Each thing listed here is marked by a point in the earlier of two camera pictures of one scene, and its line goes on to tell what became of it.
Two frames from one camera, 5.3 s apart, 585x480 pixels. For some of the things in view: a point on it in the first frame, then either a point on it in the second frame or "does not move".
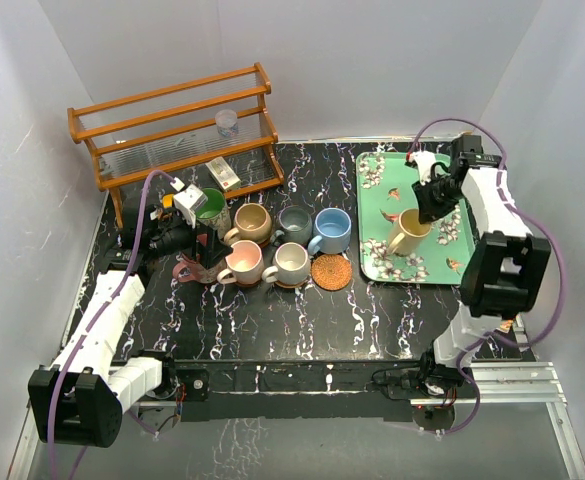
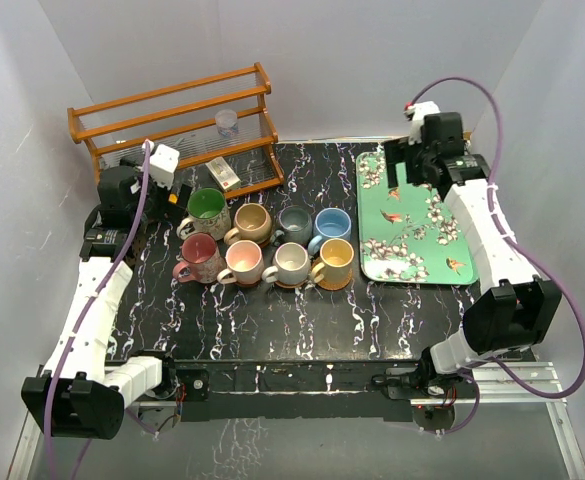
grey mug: [295, 226] does not move
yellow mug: [406, 237] to [337, 255]
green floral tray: [384, 183] does not move
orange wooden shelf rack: [216, 122] does not move
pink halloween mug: [187, 270] does not move
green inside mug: [215, 214] does not move
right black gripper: [429, 212] to [397, 151]
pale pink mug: [245, 263] does not move
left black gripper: [208, 253] to [167, 212]
